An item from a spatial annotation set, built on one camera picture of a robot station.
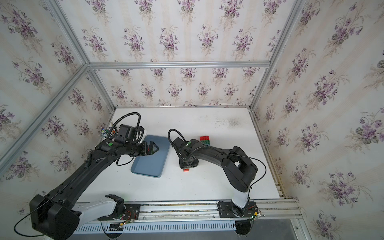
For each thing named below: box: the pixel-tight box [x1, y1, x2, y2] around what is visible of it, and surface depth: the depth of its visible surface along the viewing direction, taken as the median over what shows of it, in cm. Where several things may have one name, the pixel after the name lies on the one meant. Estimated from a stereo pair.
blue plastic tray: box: [130, 135, 171, 178], surface depth 90 cm
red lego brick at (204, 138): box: [199, 136, 210, 141], surface depth 100 cm
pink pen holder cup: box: [100, 128, 109, 138], surface depth 92 cm
